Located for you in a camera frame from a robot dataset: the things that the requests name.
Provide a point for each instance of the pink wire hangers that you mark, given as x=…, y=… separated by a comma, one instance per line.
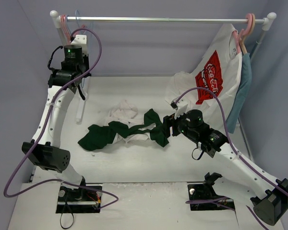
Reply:
x=65, y=28

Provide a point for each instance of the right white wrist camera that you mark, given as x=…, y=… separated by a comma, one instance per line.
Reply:
x=180, y=107

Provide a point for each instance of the teal t-shirt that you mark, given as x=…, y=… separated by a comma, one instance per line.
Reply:
x=242, y=92

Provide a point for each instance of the beige wooden hanger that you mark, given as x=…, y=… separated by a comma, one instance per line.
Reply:
x=244, y=33

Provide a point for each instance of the green and white t-shirt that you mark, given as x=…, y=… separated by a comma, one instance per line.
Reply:
x=123, y=124

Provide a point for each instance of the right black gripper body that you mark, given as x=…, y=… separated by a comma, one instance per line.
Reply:
x=171, y=125

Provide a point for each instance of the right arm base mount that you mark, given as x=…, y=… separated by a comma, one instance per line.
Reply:
x=202, y=196

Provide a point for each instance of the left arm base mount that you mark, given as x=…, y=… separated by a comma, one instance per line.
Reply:
x=78, y=201

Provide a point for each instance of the white Coca-Cola t-shirt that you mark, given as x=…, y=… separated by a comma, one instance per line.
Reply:
x=217, y=77

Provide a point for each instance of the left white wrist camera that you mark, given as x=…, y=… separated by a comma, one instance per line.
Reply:
x=81, y=40

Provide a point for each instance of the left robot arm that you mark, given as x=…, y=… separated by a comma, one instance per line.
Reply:
x=45, y=144

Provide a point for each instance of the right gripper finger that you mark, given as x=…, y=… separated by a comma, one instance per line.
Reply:
x=167, y=129
x=169, y=119

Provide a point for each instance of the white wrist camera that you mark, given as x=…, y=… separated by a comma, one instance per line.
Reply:
x=81, y=40
x=180, y=107

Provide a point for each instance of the white clothes rack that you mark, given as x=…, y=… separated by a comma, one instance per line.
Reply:
x=103, y=90

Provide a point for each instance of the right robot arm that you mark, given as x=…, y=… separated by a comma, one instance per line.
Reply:
x=238, y=177

